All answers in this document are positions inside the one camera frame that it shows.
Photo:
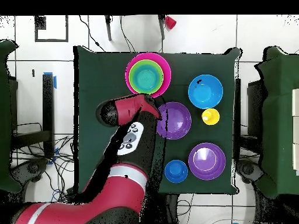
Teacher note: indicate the purple plastic bowl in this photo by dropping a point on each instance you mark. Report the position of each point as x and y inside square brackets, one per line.
[177, 121]
[206, 163]

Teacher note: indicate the pink plastic bowl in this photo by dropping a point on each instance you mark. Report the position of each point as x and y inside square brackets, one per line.
[167, 70]

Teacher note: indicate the green plastic bowl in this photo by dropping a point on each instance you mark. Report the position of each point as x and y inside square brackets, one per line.
[132, 70]

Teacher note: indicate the yellow plastic cup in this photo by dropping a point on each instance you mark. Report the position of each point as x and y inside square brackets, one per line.
[210, 116]

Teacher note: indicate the light blue plastic bowl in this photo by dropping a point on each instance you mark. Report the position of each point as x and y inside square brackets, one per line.
[205, 93]

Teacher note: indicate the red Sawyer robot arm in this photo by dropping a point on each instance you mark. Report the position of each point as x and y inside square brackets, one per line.
[121, 191]

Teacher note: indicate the small dark blue bowl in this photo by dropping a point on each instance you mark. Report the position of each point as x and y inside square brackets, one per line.
[176, 171]

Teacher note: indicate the dark green table cloth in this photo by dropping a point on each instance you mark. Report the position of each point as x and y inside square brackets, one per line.
[93, 81]

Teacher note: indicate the grey tripod leg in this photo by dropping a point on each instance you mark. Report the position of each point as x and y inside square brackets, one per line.
[108, 28]
[161, 25]

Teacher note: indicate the blue tape strip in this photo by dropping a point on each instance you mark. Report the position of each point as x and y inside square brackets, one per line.
[55, 82]

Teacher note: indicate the red plastic cup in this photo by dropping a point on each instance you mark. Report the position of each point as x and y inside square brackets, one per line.
[170, 22]

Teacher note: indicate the black office chair base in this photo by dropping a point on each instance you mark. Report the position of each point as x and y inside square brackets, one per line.
[32, 168]
[247, 169]

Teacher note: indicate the green cloth side table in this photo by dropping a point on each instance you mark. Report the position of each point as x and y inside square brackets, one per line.
[4, 116]
[278, 116]

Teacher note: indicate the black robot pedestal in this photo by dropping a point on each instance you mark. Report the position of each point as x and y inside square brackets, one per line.
[171, 207]

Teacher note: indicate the black table frame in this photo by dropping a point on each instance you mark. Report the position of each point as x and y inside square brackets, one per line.
[48, 105]

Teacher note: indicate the black square floor frame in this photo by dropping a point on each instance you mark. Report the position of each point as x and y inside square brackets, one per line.
[40, 23]

